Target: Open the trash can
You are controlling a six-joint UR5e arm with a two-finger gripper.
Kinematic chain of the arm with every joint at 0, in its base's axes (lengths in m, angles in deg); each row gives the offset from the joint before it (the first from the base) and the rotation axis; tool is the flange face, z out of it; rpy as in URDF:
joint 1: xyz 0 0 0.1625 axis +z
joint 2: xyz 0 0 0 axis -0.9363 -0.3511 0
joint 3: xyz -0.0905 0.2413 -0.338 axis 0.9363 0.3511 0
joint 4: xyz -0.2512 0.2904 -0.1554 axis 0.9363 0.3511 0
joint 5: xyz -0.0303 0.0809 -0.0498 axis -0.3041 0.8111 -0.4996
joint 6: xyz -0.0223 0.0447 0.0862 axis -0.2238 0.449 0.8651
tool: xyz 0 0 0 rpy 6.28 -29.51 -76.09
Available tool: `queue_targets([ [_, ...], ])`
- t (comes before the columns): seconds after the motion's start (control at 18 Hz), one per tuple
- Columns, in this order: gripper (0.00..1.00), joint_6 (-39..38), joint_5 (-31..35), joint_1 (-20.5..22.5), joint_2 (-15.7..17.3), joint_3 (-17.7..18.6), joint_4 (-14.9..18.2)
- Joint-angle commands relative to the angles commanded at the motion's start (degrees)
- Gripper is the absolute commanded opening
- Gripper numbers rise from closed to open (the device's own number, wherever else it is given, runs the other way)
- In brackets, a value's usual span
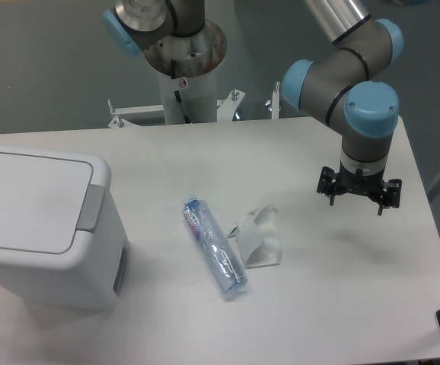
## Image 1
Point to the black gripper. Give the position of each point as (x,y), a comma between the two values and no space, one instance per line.
(385,194)

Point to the crumpled clear plastic bag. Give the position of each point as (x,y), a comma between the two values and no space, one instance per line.
(257,237)

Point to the white metal mounting bracket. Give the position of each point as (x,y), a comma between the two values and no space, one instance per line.
(226,110)

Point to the clear plastic water bottle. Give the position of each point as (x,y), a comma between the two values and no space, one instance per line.
(224,265)

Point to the white bracket post with bolt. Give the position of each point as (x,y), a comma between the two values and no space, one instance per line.
(273,105)

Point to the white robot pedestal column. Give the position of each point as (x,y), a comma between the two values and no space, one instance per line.
(187,69)

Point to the white plastic trash can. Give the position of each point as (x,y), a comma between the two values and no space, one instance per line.
(62,241)

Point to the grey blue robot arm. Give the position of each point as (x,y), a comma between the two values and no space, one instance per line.
(340,91)

